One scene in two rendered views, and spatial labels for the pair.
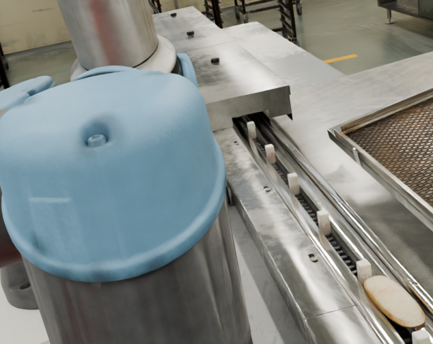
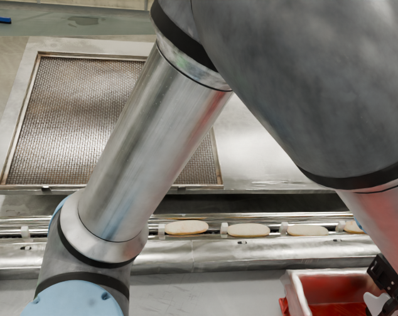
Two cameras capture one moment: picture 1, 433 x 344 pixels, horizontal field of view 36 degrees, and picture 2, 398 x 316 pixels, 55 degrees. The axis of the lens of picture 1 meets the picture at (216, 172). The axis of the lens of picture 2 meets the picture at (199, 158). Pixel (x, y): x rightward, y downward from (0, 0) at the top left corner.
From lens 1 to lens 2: 0.79 m
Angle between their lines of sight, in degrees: 80
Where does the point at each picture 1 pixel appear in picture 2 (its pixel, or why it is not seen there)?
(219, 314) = not seen: outside the picture
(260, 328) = (163, 291)
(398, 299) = (192, 224)
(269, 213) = not seen: hidden behind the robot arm
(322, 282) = (166, 247)
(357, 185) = (31, 207)
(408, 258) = not seen: hidden behind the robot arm
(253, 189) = (17, 256)
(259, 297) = (132, 287)
